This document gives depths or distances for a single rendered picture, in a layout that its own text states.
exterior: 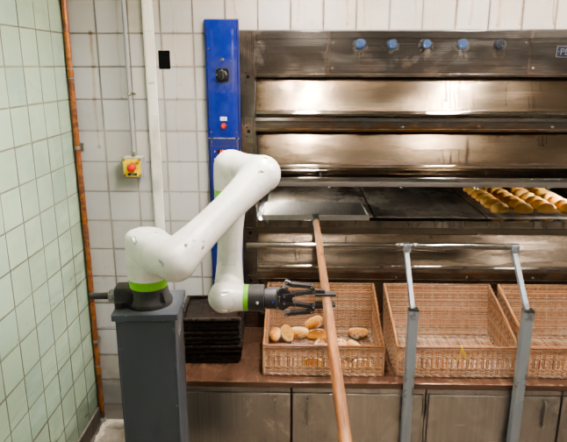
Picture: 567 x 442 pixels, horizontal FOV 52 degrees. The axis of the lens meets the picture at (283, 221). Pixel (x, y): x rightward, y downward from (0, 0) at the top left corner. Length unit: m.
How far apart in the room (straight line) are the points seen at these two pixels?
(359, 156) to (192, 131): 0.83
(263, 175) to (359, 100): 1.14
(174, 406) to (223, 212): 0.67
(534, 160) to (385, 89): 0.81
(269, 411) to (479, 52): 1.94
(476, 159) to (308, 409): 1.44
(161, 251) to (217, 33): 1.40
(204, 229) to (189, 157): 1.23
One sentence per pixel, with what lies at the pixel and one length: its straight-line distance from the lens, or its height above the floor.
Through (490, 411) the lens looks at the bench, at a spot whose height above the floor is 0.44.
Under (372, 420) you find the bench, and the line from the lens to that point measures 2.81.
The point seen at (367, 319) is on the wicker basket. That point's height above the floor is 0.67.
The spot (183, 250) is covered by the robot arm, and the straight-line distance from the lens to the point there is 1.70.
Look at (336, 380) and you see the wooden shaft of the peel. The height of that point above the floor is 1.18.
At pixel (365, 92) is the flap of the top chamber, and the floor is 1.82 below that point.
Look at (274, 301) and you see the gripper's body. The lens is 1.95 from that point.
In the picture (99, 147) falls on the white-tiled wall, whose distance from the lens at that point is 3.04.
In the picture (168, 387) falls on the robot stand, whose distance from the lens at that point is 1.98.
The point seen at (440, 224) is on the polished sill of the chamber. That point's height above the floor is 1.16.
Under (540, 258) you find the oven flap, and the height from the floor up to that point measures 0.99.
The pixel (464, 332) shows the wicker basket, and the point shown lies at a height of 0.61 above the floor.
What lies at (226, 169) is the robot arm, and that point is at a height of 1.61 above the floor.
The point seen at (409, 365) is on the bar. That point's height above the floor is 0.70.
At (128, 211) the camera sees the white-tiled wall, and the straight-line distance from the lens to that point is 3.06.
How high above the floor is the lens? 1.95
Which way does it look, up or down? 15 degrees down
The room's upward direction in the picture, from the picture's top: straight up
